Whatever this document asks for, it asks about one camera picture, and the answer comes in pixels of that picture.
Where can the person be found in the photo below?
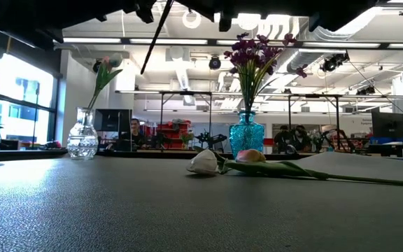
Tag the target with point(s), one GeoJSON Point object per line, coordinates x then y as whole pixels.
{"type": "Point", "coordinates": [283, 138]}
{"type": "Point", "coordinates": [300, 134]}
{"type": "Point", "coordinates": [135, 129]}

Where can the black monitor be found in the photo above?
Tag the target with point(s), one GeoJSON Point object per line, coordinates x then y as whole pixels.
{"type": "Point", "coordinates": [387, 124]}
{"type": "Point", "coordinates": [112, 119]}

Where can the magenta purple flower bunch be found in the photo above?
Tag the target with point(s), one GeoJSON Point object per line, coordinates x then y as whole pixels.
{"type": "Point", "coordinates": [289, 38]}

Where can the pink white tulip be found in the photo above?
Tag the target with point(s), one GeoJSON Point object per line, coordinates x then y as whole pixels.
{"type": "Point", "coordinates": [250, 155]}

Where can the black table mat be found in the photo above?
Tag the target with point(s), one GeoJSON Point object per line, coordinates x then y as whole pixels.
{"type": "Point", "coordinates": [187, 217]}

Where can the black ceiling light rail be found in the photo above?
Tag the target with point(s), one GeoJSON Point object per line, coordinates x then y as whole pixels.
{"type": "Point", "coordinates": [212, 42]}

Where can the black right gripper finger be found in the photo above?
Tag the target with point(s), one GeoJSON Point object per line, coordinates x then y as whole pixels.
{"type": "Point", "coordinates": [145, 12]}

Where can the blue glass vase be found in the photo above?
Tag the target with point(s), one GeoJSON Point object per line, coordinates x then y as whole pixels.
{"type": "Point", "coordinates": [246, 134]}

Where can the large window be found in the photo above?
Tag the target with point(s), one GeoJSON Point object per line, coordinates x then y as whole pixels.
{"type": "Point", "coordinates": [19, 84]}

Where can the black ceiling camera cluster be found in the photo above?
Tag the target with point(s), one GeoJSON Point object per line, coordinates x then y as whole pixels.
{"type": "Point", "coordinates": [332, 62]}

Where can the black station frame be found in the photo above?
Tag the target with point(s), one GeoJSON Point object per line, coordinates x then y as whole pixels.
{"type": "Point", "coordinates": [185, 93]}
{"type": "Point", "coordinates": [313, 95]}

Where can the black table frame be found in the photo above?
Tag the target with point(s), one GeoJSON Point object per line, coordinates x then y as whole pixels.
{"type": "Point", "coordinates": [30, 154]}

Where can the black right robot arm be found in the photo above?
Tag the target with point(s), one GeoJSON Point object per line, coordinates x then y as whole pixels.
{"type": "Point", "coordinates": [327, 14]}

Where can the black round ceiling camera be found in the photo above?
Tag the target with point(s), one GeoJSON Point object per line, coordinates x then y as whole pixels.
{"type": "Point", "coordinates": [215, 63]}

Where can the clear glass vase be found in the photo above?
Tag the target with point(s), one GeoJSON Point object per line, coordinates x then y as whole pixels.
{"type": "Point", "coordinates": [82, 140]}

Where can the red storage shelf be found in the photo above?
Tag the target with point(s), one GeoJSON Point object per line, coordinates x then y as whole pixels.
{"type": "Point", "coordinates": [173, 133]}

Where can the black background robot arm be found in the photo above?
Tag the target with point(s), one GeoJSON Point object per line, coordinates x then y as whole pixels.
{"type": "Point", "coordinates": [212, 138]}

